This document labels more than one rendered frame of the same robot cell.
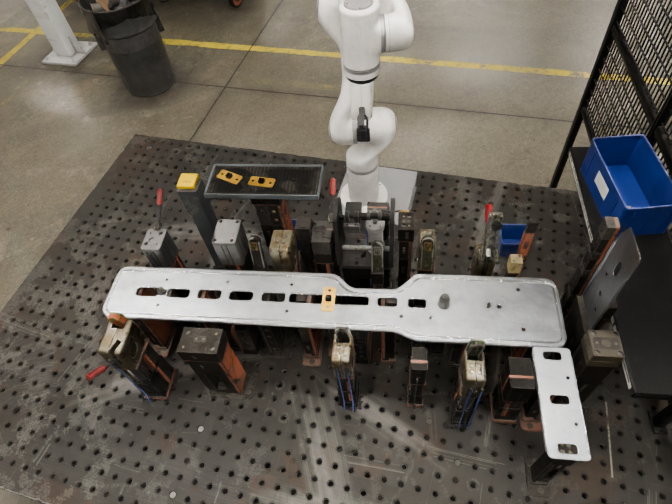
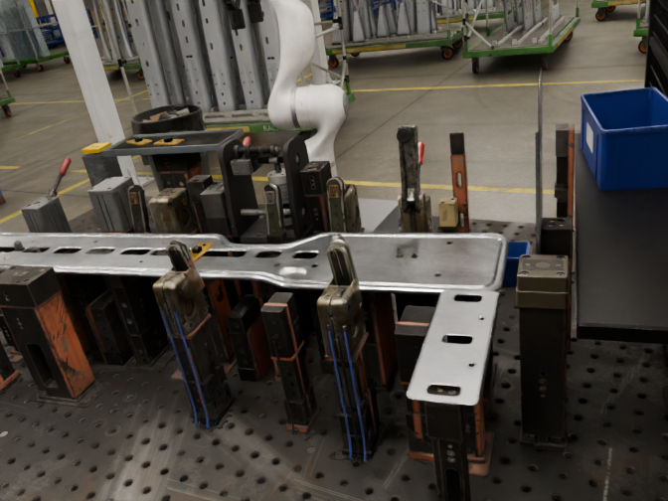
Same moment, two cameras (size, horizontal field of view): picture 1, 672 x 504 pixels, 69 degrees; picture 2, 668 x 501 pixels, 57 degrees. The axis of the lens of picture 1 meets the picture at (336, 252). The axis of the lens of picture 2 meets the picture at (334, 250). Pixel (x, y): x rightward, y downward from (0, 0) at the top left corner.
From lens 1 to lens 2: 0.95 m
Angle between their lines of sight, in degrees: 28
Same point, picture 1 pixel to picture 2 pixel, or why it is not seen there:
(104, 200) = not seen: hidden behind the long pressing
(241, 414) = (63, 422)
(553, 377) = (458, 317)
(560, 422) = (445, 362)
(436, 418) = (323, 447)
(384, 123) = (327, 95)
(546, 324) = (474, 270)
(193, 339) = (13, 273)
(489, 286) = (411, 241)
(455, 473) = not seen: outside the picture
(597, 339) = (530, 261)
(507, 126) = not seen: hidden behind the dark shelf
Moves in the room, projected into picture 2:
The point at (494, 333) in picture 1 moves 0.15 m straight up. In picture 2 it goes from (394, 278) to (384, 204)
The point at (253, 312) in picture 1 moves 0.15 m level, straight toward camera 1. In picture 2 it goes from (102, 262) to (94, 292)
